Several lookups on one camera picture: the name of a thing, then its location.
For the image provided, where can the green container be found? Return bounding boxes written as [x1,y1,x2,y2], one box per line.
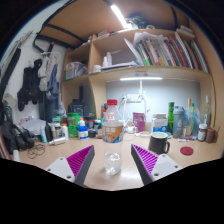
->
[66,112,81,138]

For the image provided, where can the clear red-capped drink bottle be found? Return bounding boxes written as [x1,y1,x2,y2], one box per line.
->
[101,99,125,176]

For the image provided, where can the white bottle with blue label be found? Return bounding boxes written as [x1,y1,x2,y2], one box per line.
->
[77,118,90,140]

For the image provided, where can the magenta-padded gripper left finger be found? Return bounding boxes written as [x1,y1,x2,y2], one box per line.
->
[44,144,96,187]

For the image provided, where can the ceiling light bar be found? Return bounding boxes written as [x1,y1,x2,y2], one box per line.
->
[110,4,130,30]

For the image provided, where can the brown jar with white lid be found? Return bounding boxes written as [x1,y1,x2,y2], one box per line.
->
[197,123,208,142]

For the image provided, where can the white LED desk lamp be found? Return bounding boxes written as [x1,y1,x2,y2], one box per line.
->
[119,76,164,116]

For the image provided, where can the clear glass bottle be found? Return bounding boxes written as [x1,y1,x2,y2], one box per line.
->
[203,95,213,128]

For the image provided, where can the white power strip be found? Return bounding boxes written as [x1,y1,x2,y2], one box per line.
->
[121,93,143,103]

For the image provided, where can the green bottle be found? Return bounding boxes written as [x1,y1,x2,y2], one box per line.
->
[167,101,175,134]

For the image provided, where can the flat round red coaster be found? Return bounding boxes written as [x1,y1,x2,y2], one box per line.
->
[179,145,195,157]

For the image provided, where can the black cable coil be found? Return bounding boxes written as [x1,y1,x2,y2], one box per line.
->
[27,143,46,160]

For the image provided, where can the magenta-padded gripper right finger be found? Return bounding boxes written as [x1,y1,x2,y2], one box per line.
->
[130,143,184,187]

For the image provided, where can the grey shaker bottle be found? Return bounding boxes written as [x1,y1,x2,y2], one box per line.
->
[172,105,185,139]

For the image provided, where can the hanging dark clothes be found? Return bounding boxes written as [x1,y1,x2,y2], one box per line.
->
[16,54,66,115]

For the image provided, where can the black bag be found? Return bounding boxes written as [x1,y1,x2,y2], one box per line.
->
[0,99,36,158]

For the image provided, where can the brown mug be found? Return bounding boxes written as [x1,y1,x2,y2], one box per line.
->
[205,126,220,144]

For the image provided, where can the white and blue carton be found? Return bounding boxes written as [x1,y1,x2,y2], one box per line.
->
[151,113,169,134]

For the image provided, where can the white tube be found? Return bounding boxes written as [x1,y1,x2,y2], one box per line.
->
[48,136,67,147]

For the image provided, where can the black mug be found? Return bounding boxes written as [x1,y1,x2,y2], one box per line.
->
[147,131,171,155]

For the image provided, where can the wooden shelf unit with books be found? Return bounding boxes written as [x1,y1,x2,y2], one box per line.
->
[61,24,216,118]

